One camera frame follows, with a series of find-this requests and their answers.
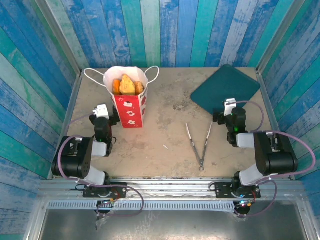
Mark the red white paper gift bag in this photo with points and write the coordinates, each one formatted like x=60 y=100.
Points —
x=130 y=112

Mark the triangular orange fake bread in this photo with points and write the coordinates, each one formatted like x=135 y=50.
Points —
x=116 y=87

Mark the teal plastic tray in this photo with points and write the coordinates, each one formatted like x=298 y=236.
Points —
x=225 y=87

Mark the golden fake croissant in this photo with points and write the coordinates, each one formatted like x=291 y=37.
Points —
x=127 y=86

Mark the striped spiral fake bread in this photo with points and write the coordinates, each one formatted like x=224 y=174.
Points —
x=139 y=86

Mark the metal serving tongs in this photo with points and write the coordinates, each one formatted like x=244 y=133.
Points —
x=201 y=162

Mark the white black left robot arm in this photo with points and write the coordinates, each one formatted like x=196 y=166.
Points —
x=72 y=160

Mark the grey metal shelf sheet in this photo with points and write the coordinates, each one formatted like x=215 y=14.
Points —
x=175 y=225

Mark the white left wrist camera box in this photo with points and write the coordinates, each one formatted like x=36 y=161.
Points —
x=101 y=111

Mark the aluminium table side rail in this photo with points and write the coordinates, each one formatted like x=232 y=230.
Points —
x=72 y=100
x=268 y=100

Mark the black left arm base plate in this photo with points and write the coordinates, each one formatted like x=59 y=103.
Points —
x=121 y=192

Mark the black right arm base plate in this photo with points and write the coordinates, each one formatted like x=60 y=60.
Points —
x=221 y=192

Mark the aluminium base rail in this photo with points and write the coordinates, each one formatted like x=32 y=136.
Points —
x=175 y=186

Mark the aluminium corner post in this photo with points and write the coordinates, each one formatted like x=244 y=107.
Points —
x=279 y=35
x=59 y=35

